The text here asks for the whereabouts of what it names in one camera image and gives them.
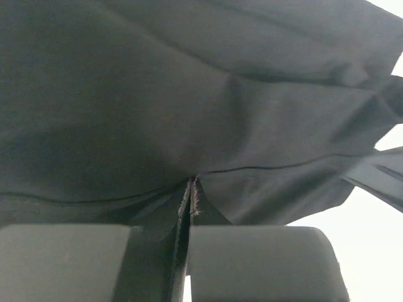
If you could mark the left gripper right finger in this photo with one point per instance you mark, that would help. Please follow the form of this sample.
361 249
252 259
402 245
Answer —
259 263

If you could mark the black skirt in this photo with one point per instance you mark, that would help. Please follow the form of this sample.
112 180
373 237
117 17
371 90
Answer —
110 109

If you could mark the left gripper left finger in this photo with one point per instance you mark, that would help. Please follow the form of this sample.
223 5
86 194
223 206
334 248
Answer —
141 261

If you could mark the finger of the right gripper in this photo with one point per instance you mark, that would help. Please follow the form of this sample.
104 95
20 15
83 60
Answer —
379 174

